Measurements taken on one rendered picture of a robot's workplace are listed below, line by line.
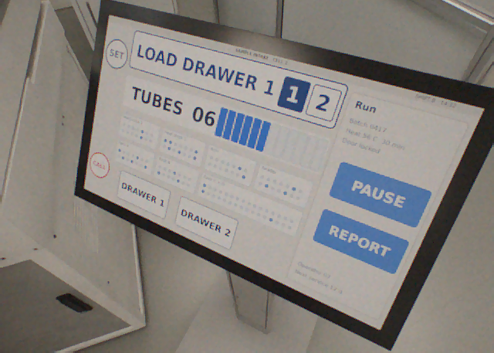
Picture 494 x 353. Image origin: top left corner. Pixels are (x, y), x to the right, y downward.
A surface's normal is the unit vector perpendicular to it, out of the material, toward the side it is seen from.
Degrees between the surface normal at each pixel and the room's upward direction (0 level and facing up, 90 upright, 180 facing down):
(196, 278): 0
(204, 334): 5
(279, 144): 50
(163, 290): 0
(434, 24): 90
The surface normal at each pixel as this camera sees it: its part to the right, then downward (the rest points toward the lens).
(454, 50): -0.91, 0.34
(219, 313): -0.10, -0.64
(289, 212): -0.36, 0.15
